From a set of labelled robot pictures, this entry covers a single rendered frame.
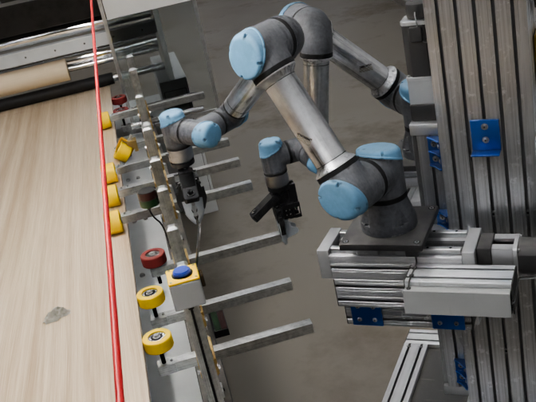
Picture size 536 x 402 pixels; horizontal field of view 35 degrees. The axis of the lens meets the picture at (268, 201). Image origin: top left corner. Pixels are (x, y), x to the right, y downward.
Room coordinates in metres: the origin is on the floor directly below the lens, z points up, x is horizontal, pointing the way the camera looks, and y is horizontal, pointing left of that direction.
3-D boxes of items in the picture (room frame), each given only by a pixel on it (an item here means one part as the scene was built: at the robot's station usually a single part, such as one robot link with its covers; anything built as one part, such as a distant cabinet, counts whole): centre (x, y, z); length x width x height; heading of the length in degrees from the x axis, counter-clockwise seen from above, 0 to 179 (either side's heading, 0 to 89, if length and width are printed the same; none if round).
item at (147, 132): (2.89, 0.37, 0.94); 0.04 x 0.04 x 0.48; 7
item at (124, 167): (3.18, 0.35, 0.95); 0.50 x 0.04 x 0.04; 97
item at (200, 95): (3.93, 0.44, 0.95); 0.50 x 0.04 x 0.04; 97
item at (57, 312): (2.16, 0.68, 0.91); 0.09 x 0.07 x 0.02; 131
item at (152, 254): (2.42, 0.40, 0.85); 0.08 x 0.08 x 0.11
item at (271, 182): (2.48, -0.04, 1.05); 0.08 x 0.08 x 0.05
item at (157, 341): (1.92, 0.37, 0.85); 0.08 x 0.08 x 0.11
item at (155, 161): (2.64, 0.34, 0.91); 0.04 x 0.04 x 0.48; 7
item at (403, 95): (2.46, -0.52, 1.20); 0.13 x 0.12 x 0.14; 14
